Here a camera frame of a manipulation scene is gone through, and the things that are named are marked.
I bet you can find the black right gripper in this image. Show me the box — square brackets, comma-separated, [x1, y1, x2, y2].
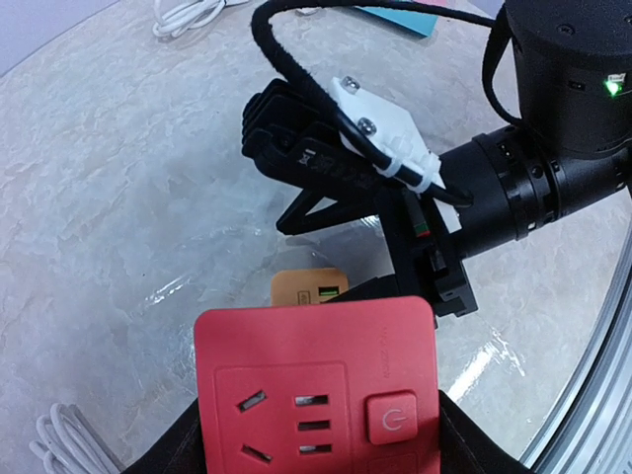
[241, 79, 478, 316]

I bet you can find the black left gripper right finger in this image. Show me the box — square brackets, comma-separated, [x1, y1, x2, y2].
[438, 390, 533, 474]

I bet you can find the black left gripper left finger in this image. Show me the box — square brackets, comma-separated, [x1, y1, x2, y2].
[122, 399, 202, 474]

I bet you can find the orange power strip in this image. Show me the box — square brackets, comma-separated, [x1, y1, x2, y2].
[271, 268, 350, 306]

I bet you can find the red cube adapter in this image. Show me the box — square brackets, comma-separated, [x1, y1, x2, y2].
[194, 297, 440, 473]

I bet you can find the teal power strip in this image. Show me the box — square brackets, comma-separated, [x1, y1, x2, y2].
[359, 7, 437, 38]

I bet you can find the pink power strip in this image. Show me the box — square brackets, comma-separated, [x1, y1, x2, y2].
[415, 0, 448, 7]

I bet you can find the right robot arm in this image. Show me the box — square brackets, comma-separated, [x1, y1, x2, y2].
[242, 1, 631, 316]

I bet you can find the white power strip cord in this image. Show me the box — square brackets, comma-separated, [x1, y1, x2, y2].
[29, 402, 119, 474]

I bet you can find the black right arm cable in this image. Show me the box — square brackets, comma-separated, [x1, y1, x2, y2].
[250, 0, 500, 208]

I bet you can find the aluminium front rail frame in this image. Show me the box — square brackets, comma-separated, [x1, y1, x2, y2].
[520, 246, 631, 473]

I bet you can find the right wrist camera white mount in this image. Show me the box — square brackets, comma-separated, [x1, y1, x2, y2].
[329, 74, 463, 233]

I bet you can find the white coiled cord at back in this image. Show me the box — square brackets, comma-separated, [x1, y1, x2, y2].
[151, 0, 251, 40]

